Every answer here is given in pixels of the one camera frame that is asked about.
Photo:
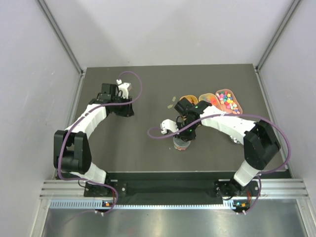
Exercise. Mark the clear round jar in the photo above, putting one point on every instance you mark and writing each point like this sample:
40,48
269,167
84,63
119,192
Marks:
181,145

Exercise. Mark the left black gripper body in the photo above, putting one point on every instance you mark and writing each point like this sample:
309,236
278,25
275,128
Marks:
126,108

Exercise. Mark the orange tray yellow gummies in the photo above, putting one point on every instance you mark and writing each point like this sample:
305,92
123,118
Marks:
190,98

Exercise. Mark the silver metal scoop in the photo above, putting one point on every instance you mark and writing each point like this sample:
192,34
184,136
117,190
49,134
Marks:
234,139

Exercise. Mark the pink tray colourful candies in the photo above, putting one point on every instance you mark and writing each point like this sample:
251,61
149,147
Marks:
228,102

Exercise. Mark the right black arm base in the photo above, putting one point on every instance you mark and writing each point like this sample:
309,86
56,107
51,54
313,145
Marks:
232,189

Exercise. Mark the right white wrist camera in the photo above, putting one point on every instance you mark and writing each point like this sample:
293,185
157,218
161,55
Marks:
168,126

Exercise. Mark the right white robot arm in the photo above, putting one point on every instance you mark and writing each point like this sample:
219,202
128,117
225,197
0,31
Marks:
258,138

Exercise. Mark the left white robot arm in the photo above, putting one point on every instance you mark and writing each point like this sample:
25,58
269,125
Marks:
72,152

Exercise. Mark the black base crossbar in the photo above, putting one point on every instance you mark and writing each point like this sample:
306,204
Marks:
133,187

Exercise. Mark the left aluminium frame post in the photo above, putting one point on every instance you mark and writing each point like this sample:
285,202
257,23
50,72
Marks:
58,32

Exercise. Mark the aluminium front rail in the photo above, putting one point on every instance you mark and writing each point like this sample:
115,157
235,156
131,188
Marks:
267,188

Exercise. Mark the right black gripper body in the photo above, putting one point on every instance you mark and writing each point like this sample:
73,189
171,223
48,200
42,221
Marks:
188,134

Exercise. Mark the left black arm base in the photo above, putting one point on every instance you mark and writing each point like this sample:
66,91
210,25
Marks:
95,191

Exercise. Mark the aluminium frame post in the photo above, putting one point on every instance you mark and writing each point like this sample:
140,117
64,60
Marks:
58,32
278,33

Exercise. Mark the right aluminium frame post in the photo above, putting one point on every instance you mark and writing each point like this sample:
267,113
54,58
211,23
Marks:
278,33

